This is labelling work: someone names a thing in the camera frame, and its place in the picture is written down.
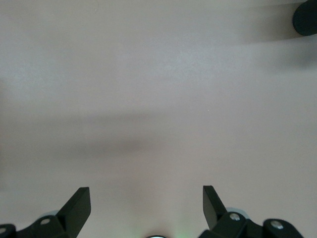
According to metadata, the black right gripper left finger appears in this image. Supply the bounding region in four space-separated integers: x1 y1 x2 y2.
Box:
15 187 91 238

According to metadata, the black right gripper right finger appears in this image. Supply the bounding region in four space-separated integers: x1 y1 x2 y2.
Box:
198 185 264 238

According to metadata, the black foam cylinder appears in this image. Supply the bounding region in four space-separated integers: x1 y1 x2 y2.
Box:
292 0 317 37

